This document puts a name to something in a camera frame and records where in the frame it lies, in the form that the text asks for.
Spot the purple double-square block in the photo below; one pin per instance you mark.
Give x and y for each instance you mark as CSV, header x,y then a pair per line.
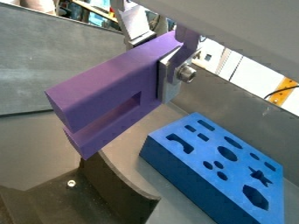
x,y
103,101

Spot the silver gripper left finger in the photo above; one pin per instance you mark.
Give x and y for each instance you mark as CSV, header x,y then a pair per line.
x,y
133,22

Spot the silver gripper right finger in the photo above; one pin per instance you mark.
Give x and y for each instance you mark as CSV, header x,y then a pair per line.
x,y
176,68

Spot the blue shape-sorting board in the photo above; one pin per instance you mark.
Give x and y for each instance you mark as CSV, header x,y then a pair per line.
x,y
229,178

